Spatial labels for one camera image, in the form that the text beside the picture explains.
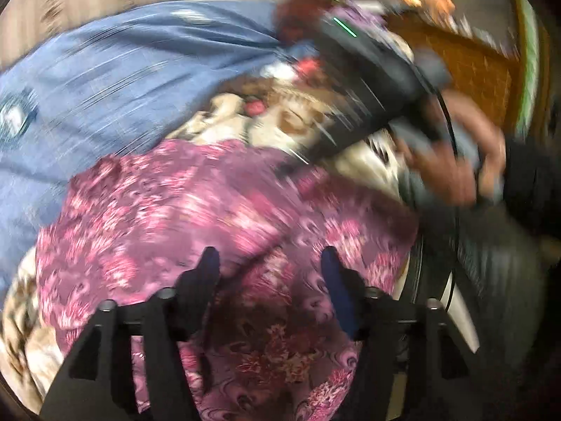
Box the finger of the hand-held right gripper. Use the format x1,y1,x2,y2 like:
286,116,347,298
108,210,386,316
280,134,351,177

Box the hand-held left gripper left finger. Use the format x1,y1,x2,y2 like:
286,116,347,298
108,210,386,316
41,247,221,421

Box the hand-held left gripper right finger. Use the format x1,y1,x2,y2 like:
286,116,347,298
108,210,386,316
320,246,500,421

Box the purple floral garment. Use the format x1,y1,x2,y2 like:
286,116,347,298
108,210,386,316
36,139,419,421

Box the person's right forearm black sleeve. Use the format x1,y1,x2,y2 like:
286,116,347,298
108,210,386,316
475,134,561,220

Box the person's right hand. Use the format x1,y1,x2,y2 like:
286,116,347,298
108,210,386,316
392,92,509,209

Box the beige leaf-print fleece blanket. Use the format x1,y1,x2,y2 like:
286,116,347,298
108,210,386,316
0,74,413,408

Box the lilac floral cloth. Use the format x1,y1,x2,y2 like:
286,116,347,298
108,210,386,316
337,0,386,25

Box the brown wooden cabinet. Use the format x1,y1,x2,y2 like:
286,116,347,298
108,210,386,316
342,0,553,141

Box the maroon cloth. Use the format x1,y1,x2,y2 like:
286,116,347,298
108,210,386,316
276,0,347,45

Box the person's dark grey pants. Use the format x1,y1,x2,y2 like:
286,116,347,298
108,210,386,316
403,202,561,421

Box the blue plaid cloth bundle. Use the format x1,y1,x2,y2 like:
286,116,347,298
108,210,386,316
0,0,285,290

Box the black cable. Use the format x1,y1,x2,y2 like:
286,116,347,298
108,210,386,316
412,64,463,312

